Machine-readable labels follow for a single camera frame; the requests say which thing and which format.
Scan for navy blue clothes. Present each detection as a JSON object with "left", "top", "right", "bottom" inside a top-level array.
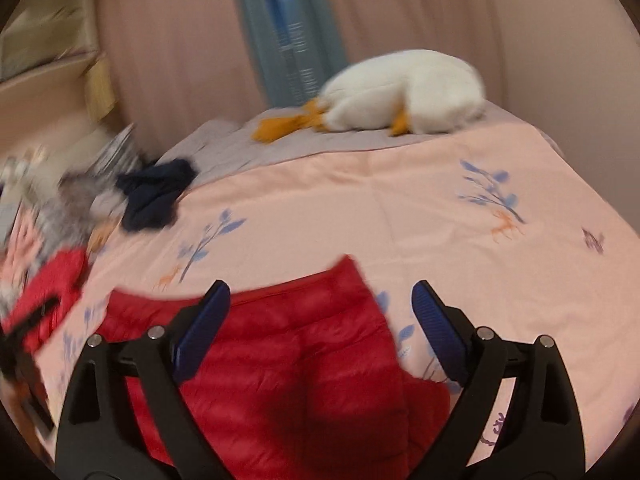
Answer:
[{"left": 116, "top": 158, "right": 197, "bottom": 233}]

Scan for cream wall shelf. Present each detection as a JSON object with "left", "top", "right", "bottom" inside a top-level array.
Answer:
[{"left": 0, "top": 0, "right": 118, "bottom": 126}]

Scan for pink curtain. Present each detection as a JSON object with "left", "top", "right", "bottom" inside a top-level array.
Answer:
[{"left": 95, "top": 0, "right": 640, "bottom": 241}]

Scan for teal printed curtain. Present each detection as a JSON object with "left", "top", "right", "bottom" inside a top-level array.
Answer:
[{"left": 227, "top": 0, "right": 348, "bottom": 106}]

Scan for red puffer jacket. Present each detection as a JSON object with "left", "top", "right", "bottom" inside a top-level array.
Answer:
[{"left": 97, "top": 254, "right": 451, "bottom": 480}]

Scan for pink floral cloth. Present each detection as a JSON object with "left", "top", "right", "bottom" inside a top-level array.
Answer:
[{"left": 0, "top": 207, "right": 56, "bottom": 286}]

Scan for light grey cloth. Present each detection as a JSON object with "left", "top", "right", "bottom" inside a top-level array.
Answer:
[{"left": 37, "top": 172, "right": 126, "bottom": 256}]

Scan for red garment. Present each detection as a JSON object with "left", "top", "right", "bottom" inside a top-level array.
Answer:
[{"left": 2, "top": 247, "right": 91, "bottom": 353}]

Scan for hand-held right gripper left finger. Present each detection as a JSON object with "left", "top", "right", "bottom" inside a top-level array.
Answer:
[{"left": 54, "top": 280, "right": 232, "bottom": 480}]

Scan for white duck plush toy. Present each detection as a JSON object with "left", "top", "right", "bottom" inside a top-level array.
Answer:
[{"left": 251, "top": 49, "right": 487, "bottom": 143}]

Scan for plaid pillow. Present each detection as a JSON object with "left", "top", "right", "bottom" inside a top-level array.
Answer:
[{"left": 92, "top": 124, "right": 143, "bottom": 176}]

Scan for orange cloth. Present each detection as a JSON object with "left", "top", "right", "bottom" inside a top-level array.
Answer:
[{"left": 87, "top": 225, "right": 118, "bottom": 257}]

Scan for pink printed duvet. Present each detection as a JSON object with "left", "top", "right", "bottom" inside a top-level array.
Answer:
[{"left": 35, "top": 100, "right": 640, "bottom": 471}]

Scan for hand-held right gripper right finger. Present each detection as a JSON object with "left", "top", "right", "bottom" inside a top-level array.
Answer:
[{"left": 411, "top": 280, "right": 586, "bottom": 480}]

